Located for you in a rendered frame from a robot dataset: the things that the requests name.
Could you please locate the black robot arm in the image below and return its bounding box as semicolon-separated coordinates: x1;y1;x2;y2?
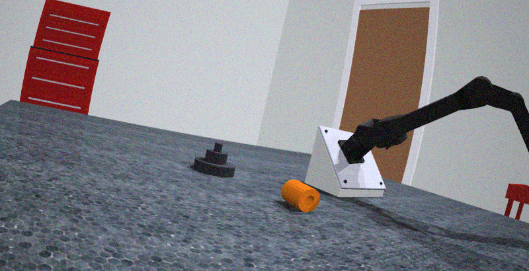
338;76;529;164

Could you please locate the orange knob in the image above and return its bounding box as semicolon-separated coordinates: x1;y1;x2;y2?
281;180;320;212

